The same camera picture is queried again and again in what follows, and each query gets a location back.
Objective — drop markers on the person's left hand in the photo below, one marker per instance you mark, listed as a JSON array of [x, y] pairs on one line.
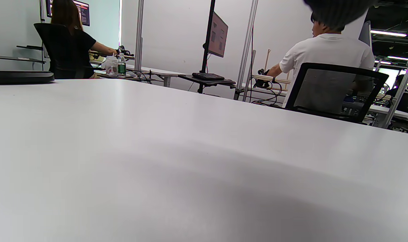
[[338, 11]]

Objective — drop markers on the ceiling light strip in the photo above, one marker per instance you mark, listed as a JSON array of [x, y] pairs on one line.
[[402, 58], [388, 33]]

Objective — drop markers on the black mesh office chair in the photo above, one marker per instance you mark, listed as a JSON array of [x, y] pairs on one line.
[[325, 113]]

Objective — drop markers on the computer monitor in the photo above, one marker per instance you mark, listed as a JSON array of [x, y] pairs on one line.
[[218, 33], [84, 13]]

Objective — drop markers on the black computer cart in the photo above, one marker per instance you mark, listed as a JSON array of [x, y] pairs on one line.
[[229, 81]]

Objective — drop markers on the black keyboard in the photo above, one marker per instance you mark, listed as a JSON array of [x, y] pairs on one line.
[[208, 76]]

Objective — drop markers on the white desk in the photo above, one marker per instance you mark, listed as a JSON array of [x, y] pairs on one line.
[[163, 73]]

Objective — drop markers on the clear water bottle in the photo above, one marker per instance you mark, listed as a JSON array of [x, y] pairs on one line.
[[121, 67]]

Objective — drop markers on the clear plastic bag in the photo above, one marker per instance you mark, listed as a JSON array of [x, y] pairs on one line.
[[111, 65]]

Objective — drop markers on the aluminium frame post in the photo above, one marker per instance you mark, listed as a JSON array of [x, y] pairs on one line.
[[246, 50], [139, 33], [395, 101]]

